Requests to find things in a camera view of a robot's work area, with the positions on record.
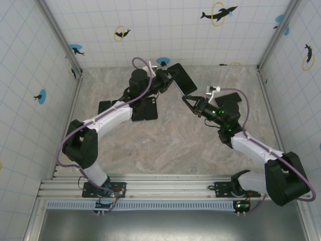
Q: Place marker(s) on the black screen smartphone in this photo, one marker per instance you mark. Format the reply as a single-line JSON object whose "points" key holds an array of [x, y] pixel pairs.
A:
{"points": [[232, 97], [104, 106], [138, 114], [181, 77]]}

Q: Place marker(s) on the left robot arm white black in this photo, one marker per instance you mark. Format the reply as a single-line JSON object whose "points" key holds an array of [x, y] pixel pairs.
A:
{"points": [[110, 120]]}

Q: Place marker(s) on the small black controller board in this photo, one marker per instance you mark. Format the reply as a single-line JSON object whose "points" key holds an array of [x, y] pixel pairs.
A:
{"points": [[242, 206], [102, 206]]}

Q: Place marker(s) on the grey metal panel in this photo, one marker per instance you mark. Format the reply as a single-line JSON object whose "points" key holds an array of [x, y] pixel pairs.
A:
{"points": [[175, 226]]}

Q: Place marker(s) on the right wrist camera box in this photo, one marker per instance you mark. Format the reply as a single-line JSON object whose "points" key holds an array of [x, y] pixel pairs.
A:
{"points": [[212, 90]]}

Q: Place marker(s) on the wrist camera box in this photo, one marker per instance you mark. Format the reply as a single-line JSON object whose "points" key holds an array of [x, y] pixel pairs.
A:
{"points": [[150, 66], [212, 90]]}

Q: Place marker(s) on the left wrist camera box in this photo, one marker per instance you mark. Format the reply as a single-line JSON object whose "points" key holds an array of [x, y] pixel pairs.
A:
{"points": [[150, 66]]}

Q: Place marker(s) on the aluminium side rail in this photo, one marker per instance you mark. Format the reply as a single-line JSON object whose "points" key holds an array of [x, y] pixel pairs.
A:
{"points": [[271, 110], [72, 110]]}

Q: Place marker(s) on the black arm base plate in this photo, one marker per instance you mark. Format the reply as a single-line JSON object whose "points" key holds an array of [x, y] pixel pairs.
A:
{"points": [[120, 184], [220, 188]]}

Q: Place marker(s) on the aluminium mounting rail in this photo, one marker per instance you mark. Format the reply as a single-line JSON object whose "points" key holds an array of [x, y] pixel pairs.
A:
{"points": [[170, 185]]}

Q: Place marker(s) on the aluminium corner post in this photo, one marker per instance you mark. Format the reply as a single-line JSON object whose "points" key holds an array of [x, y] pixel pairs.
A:
{"points": [[276, 37], [60, 37]]}

